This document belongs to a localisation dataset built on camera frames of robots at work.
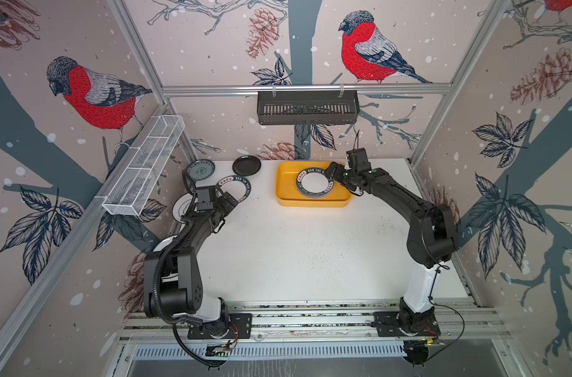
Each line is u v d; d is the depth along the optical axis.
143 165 0.79
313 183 1.11
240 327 0.73
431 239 0.51
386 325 0.71
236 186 1.11
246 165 1.18
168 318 0.40
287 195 1.04
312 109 1.07
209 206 0.70
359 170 0.73
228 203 0.84
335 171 0.86
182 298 0.44
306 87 0.95
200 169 1.18
